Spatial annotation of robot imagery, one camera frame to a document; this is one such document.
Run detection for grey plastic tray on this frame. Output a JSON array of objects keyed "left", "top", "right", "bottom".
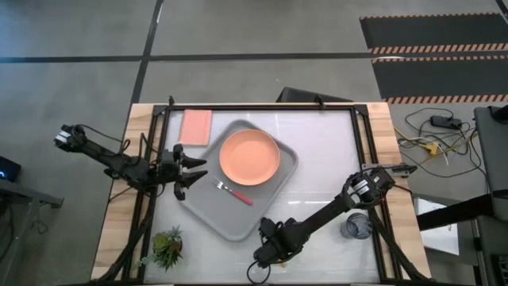
[{"left": 180, "top": 118, "right": 300, "bottom": 243}]

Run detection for black device with blue light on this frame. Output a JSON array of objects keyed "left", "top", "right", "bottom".
[{"left": 0, "top": 155, "right": 22, "bottom": 184}]

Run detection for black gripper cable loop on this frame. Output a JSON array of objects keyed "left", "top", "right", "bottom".
[{"left": 246, "top": 259, "right": 273, "bottom": 285}]

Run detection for yellow power plug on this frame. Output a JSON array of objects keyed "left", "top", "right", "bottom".
[{"left": 421, "top": 141, "right": 440, "bottom": 157}]

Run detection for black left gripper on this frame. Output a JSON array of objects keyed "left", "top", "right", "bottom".
[{"left": 156, "top": 143, "right": 209, "bottom": 201}]

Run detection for black aluminium rig frame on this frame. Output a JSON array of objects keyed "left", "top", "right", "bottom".
[{"left": 91, "top": 102, "right": 432, "bottom": 284}]

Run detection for clear glass cup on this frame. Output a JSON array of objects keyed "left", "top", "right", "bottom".
[{"left": 340, "top": 211, "right": 374, "bottom": 241}]

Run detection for grey metal desk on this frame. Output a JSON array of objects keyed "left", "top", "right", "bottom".
[{"left": 0, "top": 178, "right": 65, "bottom": 211}]

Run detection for orange round plate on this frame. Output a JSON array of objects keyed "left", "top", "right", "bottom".
[{"left": 218, "top": 129, "right": 281, "bottom": 187}]

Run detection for black hazard-striped floor mat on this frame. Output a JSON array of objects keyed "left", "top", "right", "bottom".
[
  {"left": 370, "top": 55, "right": 508, "bottom": 106},
  {"left": 358, "top": 12, "right": 508, "bottom": 56}
]

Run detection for black power adapter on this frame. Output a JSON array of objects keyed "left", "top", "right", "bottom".
[{"left": 429, "top": 114, "right": 464, "bottom": 130}]

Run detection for white paper sheet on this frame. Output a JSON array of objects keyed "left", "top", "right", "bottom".
[{"left": 414, "top": 197, "right": 461, "bottom": 256}]

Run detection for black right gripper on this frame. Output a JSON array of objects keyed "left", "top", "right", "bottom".
[{"left": 252, "top": 218, "right": 306, "bottom": 269}]

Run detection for grey side desk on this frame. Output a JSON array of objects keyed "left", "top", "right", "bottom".
[{"left": 473, "top": 104, "right": 508, "bottom": 223}]

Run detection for small green succulent plant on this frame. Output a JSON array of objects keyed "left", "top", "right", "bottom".
[{"left": 138, "top": 225, "right": 185, "bottom": 273}]

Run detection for tangled floor cables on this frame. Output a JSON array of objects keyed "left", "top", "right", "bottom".
[{"left": 394, "top": 106, "right": 490, "bottom": 180}]

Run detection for fork with red handle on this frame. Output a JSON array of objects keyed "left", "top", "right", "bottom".
[{"left": 210, "top": 176, "right": 255, "bottom": 207}]

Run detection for black chair back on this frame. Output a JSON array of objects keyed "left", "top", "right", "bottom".
[{"left": 275, "top": 86, "right": 355, "bottom": 104}]

